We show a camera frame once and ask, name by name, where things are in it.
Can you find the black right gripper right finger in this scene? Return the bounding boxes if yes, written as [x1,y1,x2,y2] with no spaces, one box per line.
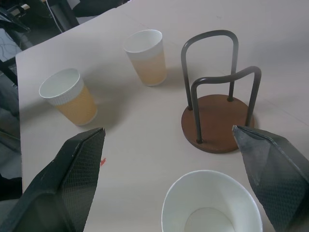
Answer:
[232,125,309,232]

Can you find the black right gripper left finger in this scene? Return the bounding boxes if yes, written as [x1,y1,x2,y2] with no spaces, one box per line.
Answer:
[0,127,106,232]

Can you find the orange and white paper cup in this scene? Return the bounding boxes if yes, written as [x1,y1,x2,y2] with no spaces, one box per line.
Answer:
[123,29,167,87]
[39,68,98,126]
[161,170,263,232]

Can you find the metal wire cup holder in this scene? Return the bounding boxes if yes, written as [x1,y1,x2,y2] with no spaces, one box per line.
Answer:
[181,29,263,154]

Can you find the dark table leg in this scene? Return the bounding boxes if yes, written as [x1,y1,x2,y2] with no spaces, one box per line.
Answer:
[0,59,19,87]

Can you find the black office chair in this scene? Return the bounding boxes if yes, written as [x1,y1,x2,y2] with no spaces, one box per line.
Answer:
[0,0,53,33]

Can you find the white cable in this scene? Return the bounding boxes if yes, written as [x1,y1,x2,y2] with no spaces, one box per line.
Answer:
[45,0,64,33]

